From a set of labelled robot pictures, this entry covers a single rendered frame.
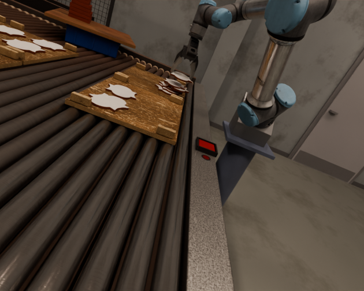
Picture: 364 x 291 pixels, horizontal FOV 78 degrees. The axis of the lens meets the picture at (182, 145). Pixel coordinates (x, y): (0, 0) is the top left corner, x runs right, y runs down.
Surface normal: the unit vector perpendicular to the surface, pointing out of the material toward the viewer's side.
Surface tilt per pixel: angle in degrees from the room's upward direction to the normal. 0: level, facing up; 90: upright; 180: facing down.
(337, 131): 90
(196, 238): 0
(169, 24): 90
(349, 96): 90
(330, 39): 90
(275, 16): 114
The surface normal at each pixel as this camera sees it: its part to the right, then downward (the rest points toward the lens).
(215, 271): 0.37, -0.83
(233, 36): -0.10, 0.42
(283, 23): -0.86, 0.30
